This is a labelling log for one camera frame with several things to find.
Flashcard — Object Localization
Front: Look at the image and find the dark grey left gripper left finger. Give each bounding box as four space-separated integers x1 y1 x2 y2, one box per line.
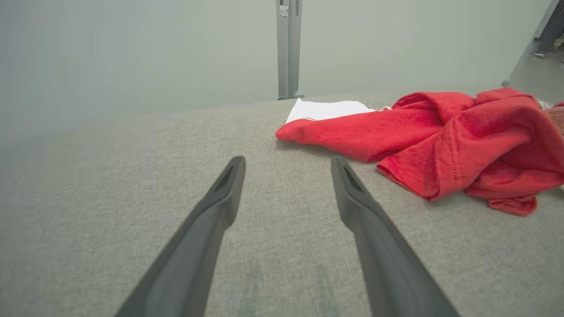
115 155 246 317

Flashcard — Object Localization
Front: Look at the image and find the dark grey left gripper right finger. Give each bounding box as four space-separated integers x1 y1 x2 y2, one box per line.
330 156 461 317

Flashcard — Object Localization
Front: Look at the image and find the red jersey with white hem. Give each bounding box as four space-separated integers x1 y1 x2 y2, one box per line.
275 87 564 216

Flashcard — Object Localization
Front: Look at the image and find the grey fabric upholstered surface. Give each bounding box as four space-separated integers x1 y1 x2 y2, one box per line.
0 86 564 317

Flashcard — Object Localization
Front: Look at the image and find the dark grey metal stand leg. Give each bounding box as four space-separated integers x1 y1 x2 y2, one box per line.
531 0 564 59

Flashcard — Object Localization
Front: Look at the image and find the grey vertical metal post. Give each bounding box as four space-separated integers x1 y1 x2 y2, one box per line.
276 0 303 100

